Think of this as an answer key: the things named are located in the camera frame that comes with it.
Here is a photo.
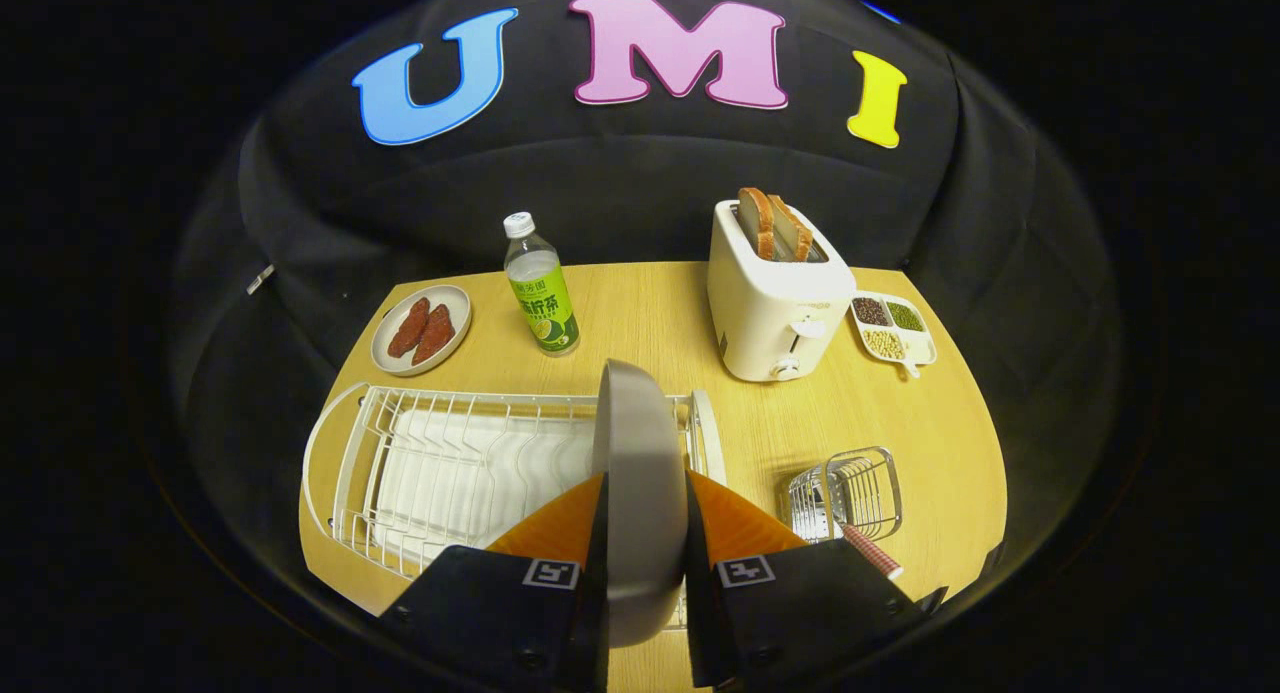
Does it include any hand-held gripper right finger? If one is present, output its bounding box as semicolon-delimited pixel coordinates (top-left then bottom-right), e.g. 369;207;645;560
683;468;949;692

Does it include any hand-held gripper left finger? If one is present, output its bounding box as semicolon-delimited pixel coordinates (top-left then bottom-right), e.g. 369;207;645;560
378;471;613;693

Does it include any grey plate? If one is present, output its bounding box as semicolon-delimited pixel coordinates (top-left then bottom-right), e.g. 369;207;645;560
592;359;691;649

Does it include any metal wire basket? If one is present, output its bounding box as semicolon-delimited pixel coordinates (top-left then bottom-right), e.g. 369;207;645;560
780;446;904;544

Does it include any white wire dish rack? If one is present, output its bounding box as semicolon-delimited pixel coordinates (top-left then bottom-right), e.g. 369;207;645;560
302;381;728;632

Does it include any spoon with red checked handle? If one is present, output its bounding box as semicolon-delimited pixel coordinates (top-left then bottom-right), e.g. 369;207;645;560
822;463;904;581

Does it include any white divided snack dish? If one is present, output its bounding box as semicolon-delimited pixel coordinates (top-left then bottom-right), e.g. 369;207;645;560
849;291;939;379

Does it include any white drip tray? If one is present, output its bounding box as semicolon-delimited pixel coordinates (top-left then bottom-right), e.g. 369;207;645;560
375;408;601;564

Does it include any red sausage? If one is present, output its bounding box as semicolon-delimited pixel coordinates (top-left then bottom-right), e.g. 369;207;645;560
412;305;456;365
388;297;431;358

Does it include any green label drink bottle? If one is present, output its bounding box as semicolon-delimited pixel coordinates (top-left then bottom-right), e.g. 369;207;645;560
503;212;581;357

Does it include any white toaster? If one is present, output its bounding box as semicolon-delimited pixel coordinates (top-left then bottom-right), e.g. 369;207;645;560
707;200;858;383

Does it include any small beige saucer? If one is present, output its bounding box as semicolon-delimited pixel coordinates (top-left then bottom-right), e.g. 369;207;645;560
371;284;473;377

